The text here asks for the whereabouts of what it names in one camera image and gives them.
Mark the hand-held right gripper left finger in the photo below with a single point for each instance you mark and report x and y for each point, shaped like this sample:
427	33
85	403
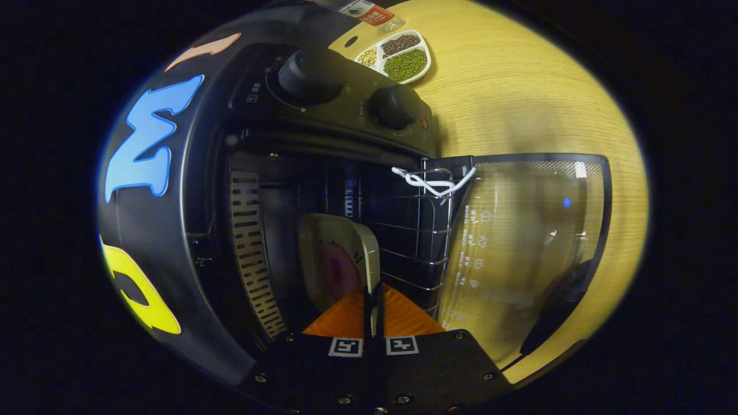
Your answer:
311	369

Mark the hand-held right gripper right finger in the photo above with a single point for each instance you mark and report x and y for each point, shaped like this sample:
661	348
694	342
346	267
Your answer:
438	369

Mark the pink meat slice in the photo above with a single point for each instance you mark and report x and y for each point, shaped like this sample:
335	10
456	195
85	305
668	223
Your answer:
341	268

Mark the cream square dish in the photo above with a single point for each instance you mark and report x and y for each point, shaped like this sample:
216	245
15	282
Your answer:
346	230

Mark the black electric oven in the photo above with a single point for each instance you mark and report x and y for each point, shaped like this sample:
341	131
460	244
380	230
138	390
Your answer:
323	115

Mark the metal oven rack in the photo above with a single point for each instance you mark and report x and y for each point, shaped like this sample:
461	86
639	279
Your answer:
415	230

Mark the divided dish of beans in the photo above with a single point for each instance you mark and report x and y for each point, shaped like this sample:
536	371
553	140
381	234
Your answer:
403	63

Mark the clear plastic water bottle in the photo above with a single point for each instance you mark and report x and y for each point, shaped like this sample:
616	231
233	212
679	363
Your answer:
369	12

